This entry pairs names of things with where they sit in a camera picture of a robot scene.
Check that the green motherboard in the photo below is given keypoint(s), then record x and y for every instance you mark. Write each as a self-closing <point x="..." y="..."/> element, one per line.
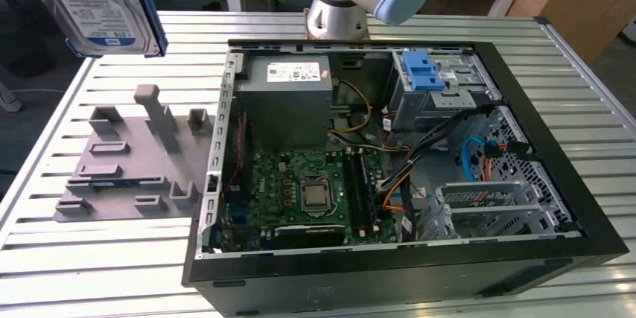
<point x="277" y="173"/>

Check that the RAM stick in slot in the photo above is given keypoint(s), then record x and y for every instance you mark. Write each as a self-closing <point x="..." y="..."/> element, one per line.
<point x="368" y="191"/>

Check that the grey parts rack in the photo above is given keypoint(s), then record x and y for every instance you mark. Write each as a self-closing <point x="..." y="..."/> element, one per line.
<point x="138" y="150"/>

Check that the grey power supply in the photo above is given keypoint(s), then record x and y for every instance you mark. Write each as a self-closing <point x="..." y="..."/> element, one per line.
<point x="282" y="117"/>

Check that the black office chair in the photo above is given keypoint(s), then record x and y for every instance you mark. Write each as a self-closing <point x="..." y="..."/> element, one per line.
<point x="24" y="46"/>

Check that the grey table foot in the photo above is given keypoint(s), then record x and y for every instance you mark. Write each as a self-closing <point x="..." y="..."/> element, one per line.
<point x="10" y="104"/>

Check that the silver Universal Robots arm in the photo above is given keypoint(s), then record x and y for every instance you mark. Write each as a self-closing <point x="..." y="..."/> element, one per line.
<point x="342" y="16"/>

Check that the RAM stick on rack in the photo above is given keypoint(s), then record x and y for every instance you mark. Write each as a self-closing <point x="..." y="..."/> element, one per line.
<point x="106" y="183"/>

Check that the hard disk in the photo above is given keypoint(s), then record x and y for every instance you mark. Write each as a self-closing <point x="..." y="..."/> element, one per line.
<point x="94" y="9"/>

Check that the black PC case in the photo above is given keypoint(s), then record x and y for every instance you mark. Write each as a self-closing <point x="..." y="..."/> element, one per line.
<point x="348" y="284"/>

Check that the silver CPU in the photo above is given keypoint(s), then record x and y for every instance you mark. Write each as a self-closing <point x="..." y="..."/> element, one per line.
<point x="314" y="196"/>

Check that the blue plastic drive latch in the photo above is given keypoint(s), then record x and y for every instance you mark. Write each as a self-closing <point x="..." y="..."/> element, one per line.
<point x="420" y="72"/>

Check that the black graphics card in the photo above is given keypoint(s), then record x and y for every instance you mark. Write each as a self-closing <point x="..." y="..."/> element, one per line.
<point x="308" y="234"/>

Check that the metal optical drive cage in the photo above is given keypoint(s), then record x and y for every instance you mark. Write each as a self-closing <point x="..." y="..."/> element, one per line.
<point x="446" y="104"/>

